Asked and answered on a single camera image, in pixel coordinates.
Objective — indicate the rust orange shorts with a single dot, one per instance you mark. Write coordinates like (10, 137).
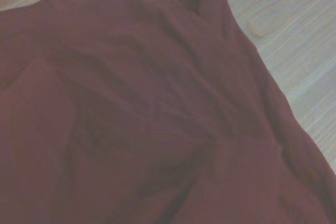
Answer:
(131, 103)

